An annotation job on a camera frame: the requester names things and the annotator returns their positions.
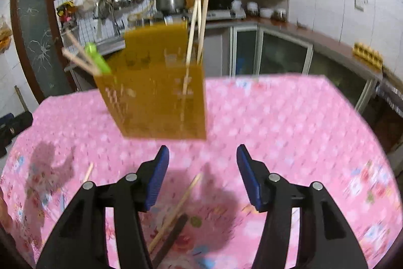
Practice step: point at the stack of white bowls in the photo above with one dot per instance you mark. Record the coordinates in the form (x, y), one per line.
(252, 8)

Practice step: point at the wooden stick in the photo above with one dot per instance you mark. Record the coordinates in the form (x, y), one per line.
(21, 98)

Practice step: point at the colourful wall ornament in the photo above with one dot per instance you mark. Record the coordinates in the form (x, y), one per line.
(66, 13)

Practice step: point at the steel cooking pot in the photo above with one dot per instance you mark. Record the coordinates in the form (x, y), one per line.
(170, 1)

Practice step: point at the foil lined bin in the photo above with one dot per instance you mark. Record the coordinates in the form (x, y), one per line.
(390, 111)

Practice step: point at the black wok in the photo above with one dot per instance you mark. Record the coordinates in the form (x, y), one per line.
(222, 1)

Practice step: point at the orange hanging bag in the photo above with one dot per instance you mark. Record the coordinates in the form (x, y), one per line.
(4, 32)

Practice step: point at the metal faucet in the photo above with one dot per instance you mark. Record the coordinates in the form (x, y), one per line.
(116, 20)

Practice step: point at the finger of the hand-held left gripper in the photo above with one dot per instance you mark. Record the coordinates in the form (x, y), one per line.
(22, 124)
(5, 120)

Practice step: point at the metal colander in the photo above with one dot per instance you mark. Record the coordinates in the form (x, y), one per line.
(103, 7)

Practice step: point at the kitchen counter cabinet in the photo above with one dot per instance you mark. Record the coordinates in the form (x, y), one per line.
(283, 51)

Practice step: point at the dark wooden glass door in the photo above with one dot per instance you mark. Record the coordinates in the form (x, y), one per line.
(34, 35)

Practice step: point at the stack of white plates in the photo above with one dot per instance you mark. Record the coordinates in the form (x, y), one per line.
(266, 13)

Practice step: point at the yellow egg carton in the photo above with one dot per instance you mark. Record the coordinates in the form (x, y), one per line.
(367, 53)

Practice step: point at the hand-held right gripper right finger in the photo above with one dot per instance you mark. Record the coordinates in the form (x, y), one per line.
(248, 180)

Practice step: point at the pink floral tablecloth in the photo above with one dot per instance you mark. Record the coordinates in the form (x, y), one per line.
(283, 136)

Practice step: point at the white wall socket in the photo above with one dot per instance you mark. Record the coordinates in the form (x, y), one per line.
(360, 1)

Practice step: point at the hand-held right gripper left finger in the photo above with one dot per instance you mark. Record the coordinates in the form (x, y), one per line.
(157, 180)

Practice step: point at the steel sink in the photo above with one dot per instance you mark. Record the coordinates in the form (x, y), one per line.
(107, 45)

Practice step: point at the yellow slotted utensil holder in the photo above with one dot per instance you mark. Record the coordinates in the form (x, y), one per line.
(157, 98)

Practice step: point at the gas stove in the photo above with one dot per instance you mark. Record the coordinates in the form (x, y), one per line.
(225, 14)

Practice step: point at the dark glass jar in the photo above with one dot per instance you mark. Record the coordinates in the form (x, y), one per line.
(280, 14)

